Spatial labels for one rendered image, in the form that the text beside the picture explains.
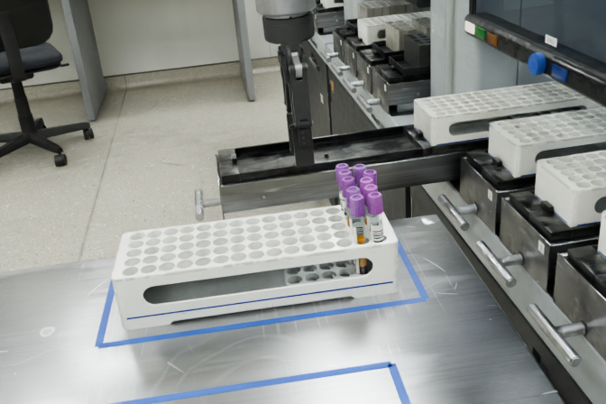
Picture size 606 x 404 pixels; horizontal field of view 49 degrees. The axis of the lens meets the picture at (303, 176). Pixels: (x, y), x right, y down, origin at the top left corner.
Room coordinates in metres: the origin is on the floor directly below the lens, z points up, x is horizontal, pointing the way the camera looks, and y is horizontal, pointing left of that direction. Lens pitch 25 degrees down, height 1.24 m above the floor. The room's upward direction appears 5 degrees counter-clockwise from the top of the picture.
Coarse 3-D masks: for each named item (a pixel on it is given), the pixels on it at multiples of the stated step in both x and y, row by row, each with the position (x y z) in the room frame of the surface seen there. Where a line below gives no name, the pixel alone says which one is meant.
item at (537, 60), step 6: (534, 54) 0.86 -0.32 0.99; (540, 54) 0.86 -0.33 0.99; (528, 60) 0.87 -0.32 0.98; (534, 60) 0.86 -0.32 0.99; (540, 60) 0.85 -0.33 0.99; (528, 66) 0.87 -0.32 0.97; (534, 66) 0.86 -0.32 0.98; (540, 66) 0.85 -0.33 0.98; (534, 72) 0.86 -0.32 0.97; (540, 72) 0.85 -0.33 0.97
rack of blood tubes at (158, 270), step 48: (144, 240) 0.65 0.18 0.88; (192, 240) 0.64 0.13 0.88; (240, 240) 0.64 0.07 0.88; (288, 240) 0.62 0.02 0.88; (336, 240) 0.61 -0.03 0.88; (384, 240) 0.60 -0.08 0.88; (144, 288) 0.57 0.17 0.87; (192, 288) 0.63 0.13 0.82; (240, 288) 0.62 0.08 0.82; (288, 288) 0.58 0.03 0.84; (336, 288) 0.59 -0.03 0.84; (384, 288) 0.59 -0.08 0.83
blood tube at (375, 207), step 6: (372, 192) 0.61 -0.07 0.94; (378, 192) 0.61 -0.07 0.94; (372, 198) 0.60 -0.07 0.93; (378, 198) 0.60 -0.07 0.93; (372, 204) 0.60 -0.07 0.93; (378, 204) 0.60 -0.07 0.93; (372, 210) 0.60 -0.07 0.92; (378, 210) 0.60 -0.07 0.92; (372, 216) 0.60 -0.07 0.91; (378, 216) 0.60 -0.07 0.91; (372, 222) 0.60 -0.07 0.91; (378, 222) 0.60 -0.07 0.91; (372, 228) 0.60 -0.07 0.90; (378, 228) 0.60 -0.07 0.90; (372, 234) 0.60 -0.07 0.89; (378, 234) 0.60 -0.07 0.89; (372, 240) 0.60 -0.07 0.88; (378, 240) 0.60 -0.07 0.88
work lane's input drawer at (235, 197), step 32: (384, 128) 1.09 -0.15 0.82; (224, 160) 1.01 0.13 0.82; (256, 160) 1.04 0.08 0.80; (288, 160) 1.02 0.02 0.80; (320, 160) 1.01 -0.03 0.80; (352, 160) 0.97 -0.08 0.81; (384, 160) 0.98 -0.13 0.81; (416, 160) 0.98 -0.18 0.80; (448, 160) 0.98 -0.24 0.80; (224, 192) 0.94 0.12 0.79; (256, 192) 0.94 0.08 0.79; (288, 192) 0.95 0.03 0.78; (320, 192) 0.96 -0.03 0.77
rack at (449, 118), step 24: (432, 96) 1.10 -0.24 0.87; (456, 96) 1.10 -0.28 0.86; (480, 96) 1.09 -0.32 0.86; (504, 96) 1.08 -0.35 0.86; (528, 96) 1.06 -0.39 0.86; (552, 96) 1.05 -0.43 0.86; (576, 96) 1.04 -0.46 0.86; (432, 120) 1.00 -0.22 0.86; (456, 120) 1.00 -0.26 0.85; (480, 120) 1.11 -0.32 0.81; (504, 120) 1.11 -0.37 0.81; (432, 144) 1.00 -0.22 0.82
